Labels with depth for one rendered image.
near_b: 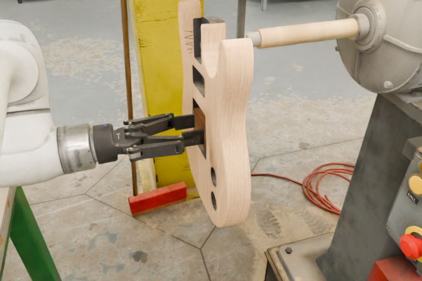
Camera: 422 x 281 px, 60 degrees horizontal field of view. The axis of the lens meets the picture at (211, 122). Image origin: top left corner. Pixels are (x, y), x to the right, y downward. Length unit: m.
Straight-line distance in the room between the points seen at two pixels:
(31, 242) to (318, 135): 1.93
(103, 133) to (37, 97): 0.13
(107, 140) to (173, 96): 1.00
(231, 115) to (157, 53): 1.00
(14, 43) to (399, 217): 0.72
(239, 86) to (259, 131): 1.95
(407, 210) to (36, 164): 0.64
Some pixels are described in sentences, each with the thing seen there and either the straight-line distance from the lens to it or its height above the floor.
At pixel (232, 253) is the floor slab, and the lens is 1.82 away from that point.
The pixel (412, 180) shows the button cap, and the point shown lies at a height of 1.07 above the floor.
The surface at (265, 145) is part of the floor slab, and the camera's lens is 2.39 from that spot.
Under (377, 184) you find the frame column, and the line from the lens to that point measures 1.06.
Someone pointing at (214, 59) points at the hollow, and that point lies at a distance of 0.66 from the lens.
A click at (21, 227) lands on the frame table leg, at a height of 0.77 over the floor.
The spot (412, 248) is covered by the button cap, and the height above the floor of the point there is 0.99.
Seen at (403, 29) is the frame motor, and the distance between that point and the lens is 0.68.
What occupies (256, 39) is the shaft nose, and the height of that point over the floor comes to 1.26.
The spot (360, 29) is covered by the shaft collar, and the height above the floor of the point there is 1.25.
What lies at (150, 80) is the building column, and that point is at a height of 0.72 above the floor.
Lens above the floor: 1.49
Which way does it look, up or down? 36 degrees down
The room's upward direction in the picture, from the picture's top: straight up
